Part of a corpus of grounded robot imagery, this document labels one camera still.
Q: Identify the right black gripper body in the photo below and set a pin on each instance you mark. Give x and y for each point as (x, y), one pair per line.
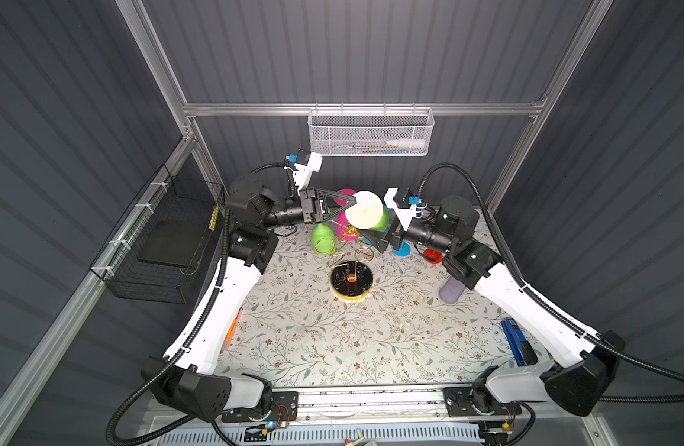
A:
(414, 232)

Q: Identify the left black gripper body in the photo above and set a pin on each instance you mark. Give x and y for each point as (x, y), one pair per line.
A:
(308, 208)

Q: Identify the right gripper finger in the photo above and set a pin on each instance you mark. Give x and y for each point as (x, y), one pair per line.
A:
(379, 240)
(393, 225)

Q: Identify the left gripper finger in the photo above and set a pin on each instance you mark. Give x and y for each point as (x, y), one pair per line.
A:
(336, 192)
(330, 213)

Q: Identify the blue wine glass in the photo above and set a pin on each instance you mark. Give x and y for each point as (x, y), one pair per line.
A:
(380, 230)
(403, 251)

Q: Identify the green wine glass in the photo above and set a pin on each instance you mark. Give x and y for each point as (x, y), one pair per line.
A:
(323, 240)
(366, 212)

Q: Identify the red wine glass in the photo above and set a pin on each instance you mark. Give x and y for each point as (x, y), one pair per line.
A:
(432, 256)

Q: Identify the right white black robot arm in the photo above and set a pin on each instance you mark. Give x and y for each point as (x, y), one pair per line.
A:
(582, 363)

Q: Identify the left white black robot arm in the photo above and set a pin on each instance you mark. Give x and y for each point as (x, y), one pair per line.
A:
(184, 378)

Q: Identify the pink wine glass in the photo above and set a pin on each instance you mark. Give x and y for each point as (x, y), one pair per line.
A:
(345, 214)

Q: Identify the grey oval case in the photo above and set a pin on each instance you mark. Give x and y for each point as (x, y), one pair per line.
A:
(451, 291)

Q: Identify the white bottle in basket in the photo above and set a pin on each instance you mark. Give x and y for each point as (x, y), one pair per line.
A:
(407, 144)

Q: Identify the blue stapler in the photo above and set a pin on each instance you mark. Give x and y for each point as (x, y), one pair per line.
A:
(523, 352)

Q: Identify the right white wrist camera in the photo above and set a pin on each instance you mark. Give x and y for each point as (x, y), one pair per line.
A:
(404, 205)

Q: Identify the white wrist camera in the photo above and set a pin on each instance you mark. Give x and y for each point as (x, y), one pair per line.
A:
(303, 165)
(404, 205)

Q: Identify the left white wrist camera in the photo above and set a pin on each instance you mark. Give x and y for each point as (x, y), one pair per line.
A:
(303, 165)

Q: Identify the gold wire wine glass rack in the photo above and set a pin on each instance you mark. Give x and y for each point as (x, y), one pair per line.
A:
(351, 279)

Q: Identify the white wire mesh basket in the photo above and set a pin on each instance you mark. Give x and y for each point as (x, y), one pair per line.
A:
(362, 131)

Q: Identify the black wire mesh basket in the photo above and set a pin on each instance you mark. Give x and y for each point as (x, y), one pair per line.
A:
(161, 255)

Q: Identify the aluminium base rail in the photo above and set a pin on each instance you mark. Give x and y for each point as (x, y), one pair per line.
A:
(362, 404)

